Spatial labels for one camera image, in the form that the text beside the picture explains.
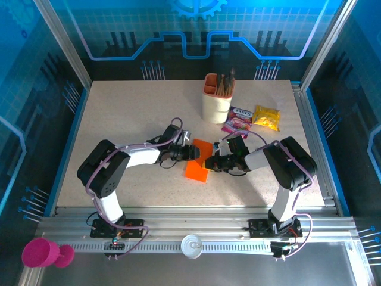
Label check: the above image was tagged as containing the orange cloth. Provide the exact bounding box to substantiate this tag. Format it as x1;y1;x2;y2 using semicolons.
184;138;214;184

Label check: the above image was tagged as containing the purple berries candy bag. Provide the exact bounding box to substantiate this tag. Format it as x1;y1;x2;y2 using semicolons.
221;106;254;140

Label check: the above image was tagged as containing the cream utensil holder orange rim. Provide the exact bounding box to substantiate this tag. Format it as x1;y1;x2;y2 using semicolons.
202;73;236;125

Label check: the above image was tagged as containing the yellow snack bag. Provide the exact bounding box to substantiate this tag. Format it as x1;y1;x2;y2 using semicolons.
252;104;281;133

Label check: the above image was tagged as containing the brown wooden utensil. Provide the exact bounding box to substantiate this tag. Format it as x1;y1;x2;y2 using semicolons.
217;74;227;98

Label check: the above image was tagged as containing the pink plastic goblet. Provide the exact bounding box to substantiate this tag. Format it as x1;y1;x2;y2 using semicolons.
21;237;75;269

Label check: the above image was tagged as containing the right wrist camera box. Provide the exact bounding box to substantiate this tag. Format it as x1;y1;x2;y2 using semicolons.
212;141;229;156

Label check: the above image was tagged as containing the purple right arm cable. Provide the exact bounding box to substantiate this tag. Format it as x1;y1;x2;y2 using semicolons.
218;130;315;260

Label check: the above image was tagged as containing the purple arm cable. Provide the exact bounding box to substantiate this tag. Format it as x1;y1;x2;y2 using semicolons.
218;130;315;260
85;117;184;259

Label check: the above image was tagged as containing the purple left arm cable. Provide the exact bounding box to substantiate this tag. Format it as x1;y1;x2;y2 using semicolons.
85;117;184;259

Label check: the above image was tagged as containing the aluminium frame rail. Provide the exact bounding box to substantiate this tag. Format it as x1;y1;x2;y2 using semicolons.
35;207;358;243

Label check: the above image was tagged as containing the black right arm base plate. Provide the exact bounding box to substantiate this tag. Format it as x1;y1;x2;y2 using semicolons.
248;219;303;238

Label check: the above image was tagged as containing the black utensil handle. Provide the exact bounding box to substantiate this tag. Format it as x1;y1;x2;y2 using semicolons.
226;67;236;92

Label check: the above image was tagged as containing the white slotted cable duct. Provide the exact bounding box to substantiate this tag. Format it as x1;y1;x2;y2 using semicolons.
71;241;274;254

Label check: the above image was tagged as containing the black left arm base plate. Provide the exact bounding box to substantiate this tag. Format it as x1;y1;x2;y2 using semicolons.
90;219;145;238

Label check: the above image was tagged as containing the aluminium frame post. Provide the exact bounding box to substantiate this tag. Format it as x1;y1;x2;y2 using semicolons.
299;0;358;90
32;0;93;90

